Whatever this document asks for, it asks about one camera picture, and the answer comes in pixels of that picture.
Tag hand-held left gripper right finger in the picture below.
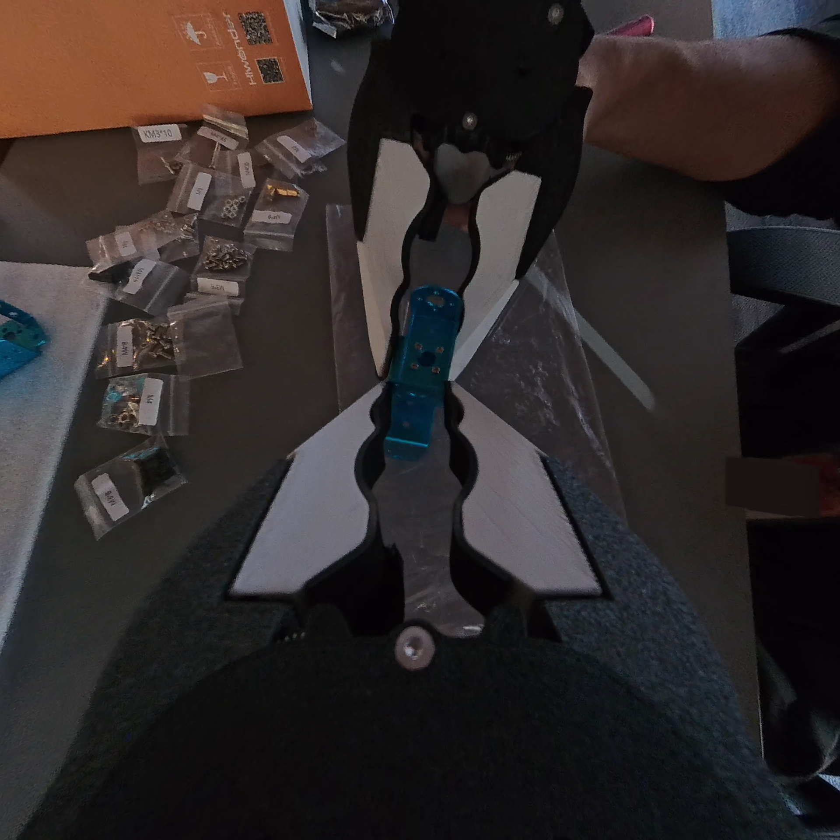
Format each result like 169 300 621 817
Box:
445 383 605 618

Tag white foam sheet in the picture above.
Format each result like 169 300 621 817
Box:
0 261 109 651

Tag grey desk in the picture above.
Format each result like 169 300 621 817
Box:
0 0 752 657

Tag clear plastic bag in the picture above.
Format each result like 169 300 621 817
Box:
325 202 631 634

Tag small blue U bracket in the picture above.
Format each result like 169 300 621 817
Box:
384 283 466 463

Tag blue perforated bracket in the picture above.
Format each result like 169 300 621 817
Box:
0 298 50 379

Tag black mesh office chair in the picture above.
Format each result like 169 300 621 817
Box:
725 223 840 355

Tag pile of small screw bags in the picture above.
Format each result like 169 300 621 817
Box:
73 0 395 540

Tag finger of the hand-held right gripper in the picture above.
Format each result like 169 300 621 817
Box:
451 164 546 382
356 136 447 382

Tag person's black clothing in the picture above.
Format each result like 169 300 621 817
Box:
722 26 840 227

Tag orange cardboard box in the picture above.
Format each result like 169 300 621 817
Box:
0 0 315 140

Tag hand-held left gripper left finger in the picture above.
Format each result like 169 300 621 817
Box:
228 382 403 635

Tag person's right forearm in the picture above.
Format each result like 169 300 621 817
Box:
577 29 840 181

